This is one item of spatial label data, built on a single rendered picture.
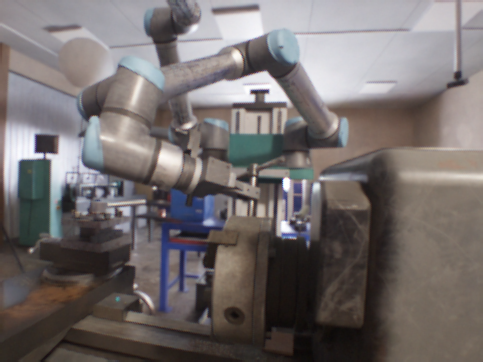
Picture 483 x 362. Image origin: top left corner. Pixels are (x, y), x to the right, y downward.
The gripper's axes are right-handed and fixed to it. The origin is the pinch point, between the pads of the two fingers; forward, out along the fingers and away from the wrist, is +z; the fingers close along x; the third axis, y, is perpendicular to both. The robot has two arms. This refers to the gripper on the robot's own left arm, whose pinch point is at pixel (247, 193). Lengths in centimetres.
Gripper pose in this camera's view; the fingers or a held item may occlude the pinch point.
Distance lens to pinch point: 59.0
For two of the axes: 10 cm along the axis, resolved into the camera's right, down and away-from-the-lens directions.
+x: 5.0, -2.1, -8.4
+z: 8.5, 2.8, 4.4
